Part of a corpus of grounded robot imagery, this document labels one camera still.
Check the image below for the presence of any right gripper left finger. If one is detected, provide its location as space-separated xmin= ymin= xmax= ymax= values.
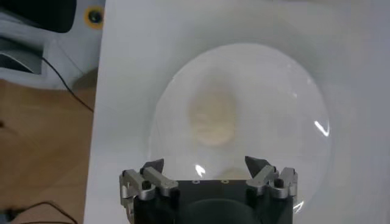
xmin=119 ymin=158 xmax=180 ymax=224

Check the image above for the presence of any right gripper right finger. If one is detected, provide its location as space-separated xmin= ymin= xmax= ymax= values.
xmin=245 ymin=155 xmax=299 ymax=203

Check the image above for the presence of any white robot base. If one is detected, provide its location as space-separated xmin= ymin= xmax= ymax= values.
xmin=0 ymin=0 xmax=106 ymax=91

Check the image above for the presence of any white round plate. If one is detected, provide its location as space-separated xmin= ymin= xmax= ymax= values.
xmin=148 ymin=42 xmax=332 ymax=215

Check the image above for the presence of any yellow ringed black knob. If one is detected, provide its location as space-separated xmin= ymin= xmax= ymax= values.
xmin=84 ymin=5 xmax=105 ymax=30

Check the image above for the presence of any thin black floor cable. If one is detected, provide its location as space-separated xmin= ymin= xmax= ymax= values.
xmin=0 ymin=200 xmax=79 ymax=224
xmin=41 ymin=56 xmax=94 ymax=113

